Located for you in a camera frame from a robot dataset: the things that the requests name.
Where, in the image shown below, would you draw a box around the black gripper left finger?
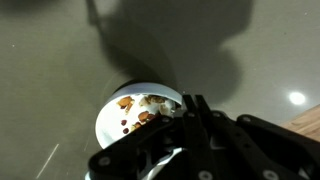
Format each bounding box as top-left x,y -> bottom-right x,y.
87,94 -> 214,180

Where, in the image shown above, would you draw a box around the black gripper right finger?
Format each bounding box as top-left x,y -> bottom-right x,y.
194,94 -> 320,180

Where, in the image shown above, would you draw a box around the metal spoon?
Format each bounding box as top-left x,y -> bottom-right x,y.
157,101 -> 177,117

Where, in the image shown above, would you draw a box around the white ceramic bowl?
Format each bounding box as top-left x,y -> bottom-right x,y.
95,82 -> 184,150

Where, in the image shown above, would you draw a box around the mixed nuts and raisins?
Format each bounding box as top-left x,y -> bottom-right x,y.
116,94 -> 168,135

